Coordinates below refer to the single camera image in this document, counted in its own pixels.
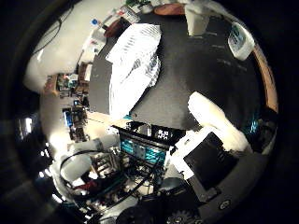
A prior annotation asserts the teal circuit board device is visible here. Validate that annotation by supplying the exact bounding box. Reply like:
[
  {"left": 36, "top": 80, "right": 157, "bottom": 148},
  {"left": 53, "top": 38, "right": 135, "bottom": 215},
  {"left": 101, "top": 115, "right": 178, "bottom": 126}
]
[{"left": 120, "top": 136, "right": 166, "bottom": 166}]

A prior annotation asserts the black cable loop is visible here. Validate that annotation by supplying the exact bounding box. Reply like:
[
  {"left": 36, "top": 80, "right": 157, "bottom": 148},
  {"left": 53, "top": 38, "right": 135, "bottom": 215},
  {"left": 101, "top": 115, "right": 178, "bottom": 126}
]
[{"left": 58, "top": 149, "right": 107, "bottom": 190}]

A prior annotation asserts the white translucent spray bottle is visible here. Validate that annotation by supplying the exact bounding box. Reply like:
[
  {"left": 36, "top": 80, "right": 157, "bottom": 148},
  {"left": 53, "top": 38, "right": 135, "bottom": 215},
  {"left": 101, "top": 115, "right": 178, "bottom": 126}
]
[{"left": 228, "top": 21, "right": 256, "bottom": 62}]

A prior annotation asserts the red-brown bowl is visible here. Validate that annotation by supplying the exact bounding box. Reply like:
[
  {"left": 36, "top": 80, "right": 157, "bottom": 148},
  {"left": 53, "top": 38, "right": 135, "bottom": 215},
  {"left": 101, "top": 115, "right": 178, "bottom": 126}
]
[{"left": 104, "top": 18, "right": 124, "bottom": 39}]

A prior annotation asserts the black and white marker tag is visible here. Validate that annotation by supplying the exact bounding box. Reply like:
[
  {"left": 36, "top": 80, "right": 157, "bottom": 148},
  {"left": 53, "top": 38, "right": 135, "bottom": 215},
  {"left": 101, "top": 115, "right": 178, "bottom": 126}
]
[{"left": 153, "top": 127, "right": 172, "bottom": 141}]

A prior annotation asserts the white box stack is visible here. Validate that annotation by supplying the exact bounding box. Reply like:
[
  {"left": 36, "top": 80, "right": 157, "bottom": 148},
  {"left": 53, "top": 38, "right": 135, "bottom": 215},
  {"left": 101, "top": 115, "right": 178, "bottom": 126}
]
[{"left": 78, "top": 27, "right": 107, "bottom": 63}]

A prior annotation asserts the light brown wooden bowl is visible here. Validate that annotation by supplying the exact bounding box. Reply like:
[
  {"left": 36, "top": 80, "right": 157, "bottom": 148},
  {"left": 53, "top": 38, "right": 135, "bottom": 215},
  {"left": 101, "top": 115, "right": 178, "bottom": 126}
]
[{"left": 153, "top": 3, "right": 187, "bottom": 17}]

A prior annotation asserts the cluttered equipment rack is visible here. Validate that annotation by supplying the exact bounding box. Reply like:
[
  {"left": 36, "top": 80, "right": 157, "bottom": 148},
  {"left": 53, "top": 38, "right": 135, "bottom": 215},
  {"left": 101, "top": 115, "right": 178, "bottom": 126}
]
[{"left": 62, "top": 99, "right": 91, "bottom": 142}]

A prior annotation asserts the cluttered wooden shelf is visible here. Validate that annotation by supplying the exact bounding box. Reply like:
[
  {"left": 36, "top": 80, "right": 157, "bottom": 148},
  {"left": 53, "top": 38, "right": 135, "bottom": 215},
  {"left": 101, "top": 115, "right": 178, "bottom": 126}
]
[{"left": 43, "top": 62, "right": 92, "bottom": 97}]

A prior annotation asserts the cream square box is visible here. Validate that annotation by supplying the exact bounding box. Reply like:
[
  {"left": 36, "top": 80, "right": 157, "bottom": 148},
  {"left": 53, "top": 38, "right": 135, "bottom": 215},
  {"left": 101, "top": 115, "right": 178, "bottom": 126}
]
[{"left": 83, "top": 63, "right": 93, "bottom": 82}]

